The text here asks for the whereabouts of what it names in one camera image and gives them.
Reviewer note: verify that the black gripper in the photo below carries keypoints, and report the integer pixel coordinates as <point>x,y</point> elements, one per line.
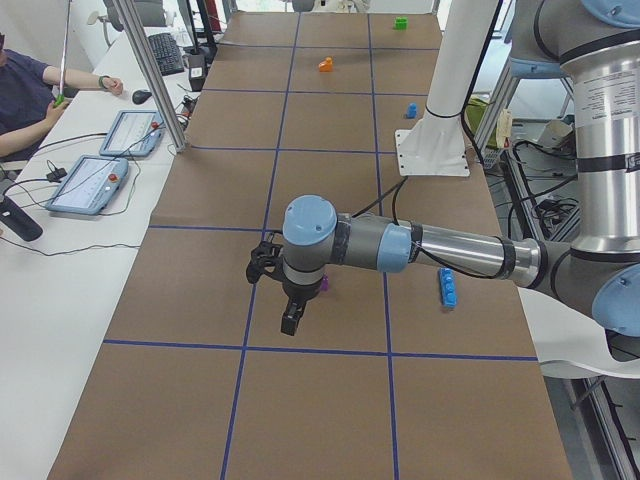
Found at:
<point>298,292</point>

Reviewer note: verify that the orange trapezoid block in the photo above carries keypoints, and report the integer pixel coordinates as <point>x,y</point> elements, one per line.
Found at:
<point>326,65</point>

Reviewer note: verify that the long blue studded block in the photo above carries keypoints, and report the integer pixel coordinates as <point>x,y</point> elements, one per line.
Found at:
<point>447,287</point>

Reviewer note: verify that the near teach pendant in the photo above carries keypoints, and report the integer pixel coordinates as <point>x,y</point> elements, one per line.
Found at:
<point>89,186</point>

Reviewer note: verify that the teach pendant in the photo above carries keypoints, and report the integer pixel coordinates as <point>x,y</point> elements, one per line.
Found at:
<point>89,186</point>
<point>133,133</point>

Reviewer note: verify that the far teach pendant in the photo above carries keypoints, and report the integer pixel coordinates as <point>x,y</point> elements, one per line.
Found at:
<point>133,133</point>

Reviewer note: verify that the small blue block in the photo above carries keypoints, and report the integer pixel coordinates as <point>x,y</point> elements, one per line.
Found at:
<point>411,111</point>

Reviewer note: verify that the white chair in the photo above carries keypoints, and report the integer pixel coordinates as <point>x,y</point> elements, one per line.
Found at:
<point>568,344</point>

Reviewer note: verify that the black computer mouse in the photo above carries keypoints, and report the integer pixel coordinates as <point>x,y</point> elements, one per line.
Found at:
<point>139,97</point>

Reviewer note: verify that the black keyboard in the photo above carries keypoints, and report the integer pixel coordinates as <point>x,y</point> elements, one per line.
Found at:
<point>167,53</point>

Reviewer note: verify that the green block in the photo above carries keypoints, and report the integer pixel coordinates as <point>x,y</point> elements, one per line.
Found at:
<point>401,23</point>

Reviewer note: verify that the seated person dark shirt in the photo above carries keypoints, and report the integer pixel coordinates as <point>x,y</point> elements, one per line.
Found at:
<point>28,108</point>

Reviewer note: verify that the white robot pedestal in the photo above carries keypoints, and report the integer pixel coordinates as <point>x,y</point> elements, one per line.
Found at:
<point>435,146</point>

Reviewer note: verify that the aluminium frame post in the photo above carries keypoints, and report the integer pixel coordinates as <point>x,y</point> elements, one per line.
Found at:
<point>131,21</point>

